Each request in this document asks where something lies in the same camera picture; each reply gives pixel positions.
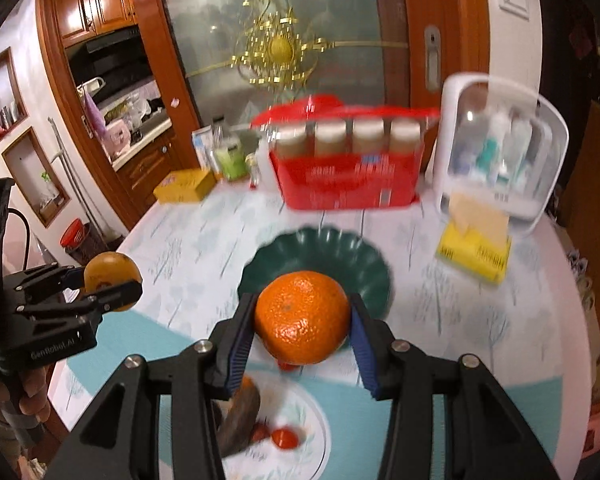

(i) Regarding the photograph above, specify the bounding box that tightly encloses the black cable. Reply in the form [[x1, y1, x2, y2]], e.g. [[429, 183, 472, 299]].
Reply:
[[4, 209, 32, 272]]

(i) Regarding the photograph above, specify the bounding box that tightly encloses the metal door handle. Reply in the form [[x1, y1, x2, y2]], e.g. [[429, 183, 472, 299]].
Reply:
[[424, 25, 442, 92]]

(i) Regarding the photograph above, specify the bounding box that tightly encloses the person's left hand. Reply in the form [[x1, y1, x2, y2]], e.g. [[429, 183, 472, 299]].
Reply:
[[0, 364, 52, 444]]

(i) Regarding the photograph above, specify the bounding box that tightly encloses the green label glass bottle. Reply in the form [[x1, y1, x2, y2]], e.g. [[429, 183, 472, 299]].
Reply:
[[212, 116, 249, 182]]

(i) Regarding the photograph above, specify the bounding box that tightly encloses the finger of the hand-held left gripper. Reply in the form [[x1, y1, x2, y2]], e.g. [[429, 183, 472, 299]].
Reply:
[[16, 279, 144, 335], [5, 264, 88, 305]]

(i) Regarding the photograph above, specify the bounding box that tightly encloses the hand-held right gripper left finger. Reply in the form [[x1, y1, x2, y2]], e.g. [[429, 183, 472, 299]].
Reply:
[[55, 292, 258, 480]]

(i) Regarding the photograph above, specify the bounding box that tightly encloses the yellow tissue pack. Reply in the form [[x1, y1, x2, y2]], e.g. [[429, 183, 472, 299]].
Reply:
[[436, 194, 513, 286]]

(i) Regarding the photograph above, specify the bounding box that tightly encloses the wooden wall cabinet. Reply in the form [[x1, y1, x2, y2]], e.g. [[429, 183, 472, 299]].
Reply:
[[50, 0, 138, 49]]

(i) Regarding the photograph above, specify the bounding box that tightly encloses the yellow cardboard box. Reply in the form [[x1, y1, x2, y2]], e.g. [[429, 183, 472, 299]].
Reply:
[[152, 167, 217, 205]]

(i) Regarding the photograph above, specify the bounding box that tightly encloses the black range hood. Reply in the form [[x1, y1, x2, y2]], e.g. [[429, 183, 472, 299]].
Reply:
[[65, 27, 154, 88]]

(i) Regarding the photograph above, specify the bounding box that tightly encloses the yellow orange with sticker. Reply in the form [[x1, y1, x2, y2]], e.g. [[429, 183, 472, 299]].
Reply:
[[83, 251, 143, 312]]

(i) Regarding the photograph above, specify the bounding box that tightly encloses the white patterned plate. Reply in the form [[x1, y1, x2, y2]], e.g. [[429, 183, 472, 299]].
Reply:
[[215, 372, 328, 480]]

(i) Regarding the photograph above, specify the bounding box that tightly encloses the brown paper cup stack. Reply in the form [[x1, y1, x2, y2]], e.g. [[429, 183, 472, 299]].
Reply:
[[275, 122, 312, 158], [352, 117, 387, 155], [390, 119, 424, 154], [314, 121, 349, 157]]

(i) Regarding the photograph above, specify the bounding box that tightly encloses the small gold-lid glass jar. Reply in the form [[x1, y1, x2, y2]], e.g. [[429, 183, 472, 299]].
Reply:
[[245, 152, 261, 190]]

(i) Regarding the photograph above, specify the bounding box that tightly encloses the dark green scalloped plate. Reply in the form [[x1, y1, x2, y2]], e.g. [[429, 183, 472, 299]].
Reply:
[[237, 227, 393, 320]]

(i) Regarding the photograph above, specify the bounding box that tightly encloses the white and blue carton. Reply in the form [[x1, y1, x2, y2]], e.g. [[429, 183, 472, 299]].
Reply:
[[191, 127, 216, 171]]

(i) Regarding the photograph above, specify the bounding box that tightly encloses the red paper cup bag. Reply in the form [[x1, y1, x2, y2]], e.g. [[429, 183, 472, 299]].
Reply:
[[251, 94, 442, 211]]

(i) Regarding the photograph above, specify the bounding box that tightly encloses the white clear-front storage box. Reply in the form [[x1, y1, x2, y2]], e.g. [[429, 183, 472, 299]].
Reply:
[[431, 72, 571, 234]]

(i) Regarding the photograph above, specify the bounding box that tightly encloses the frosted glass door gold ornament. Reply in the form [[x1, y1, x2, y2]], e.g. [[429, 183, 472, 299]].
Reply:
[[152, 0, 417, 128]]

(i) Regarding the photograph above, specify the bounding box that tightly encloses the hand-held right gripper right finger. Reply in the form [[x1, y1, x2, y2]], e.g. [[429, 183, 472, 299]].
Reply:
[[347, 292, 573, 480]]

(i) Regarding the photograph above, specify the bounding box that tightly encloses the large orange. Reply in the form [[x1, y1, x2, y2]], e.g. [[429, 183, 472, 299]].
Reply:
[[253, 270, 352, 366]]

